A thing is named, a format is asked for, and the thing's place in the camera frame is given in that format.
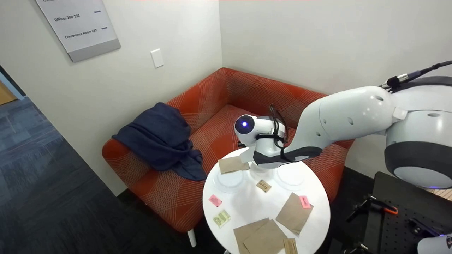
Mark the orange patterned sofa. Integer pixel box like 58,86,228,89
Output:
102,67,356,247

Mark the brown paper napkin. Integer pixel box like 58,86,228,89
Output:
218,156,251,175
275,192,314,236
243,219,289,254
233,218,270,254

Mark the clear plastic dish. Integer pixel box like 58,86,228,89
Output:
213,169,248,193
273,165,306,191

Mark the dark blue blanket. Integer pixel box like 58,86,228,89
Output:
112,102,208,182

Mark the yellow green packet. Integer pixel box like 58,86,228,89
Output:
213,209,232,228

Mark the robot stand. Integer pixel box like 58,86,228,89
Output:
363,172,452,254

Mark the white wall switch plate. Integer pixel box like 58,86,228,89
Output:
150,48,165,69

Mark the black clamp with orange handle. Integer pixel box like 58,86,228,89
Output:
347,194,399,222

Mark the grey wall sign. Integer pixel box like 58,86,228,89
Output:
35,0,121,63

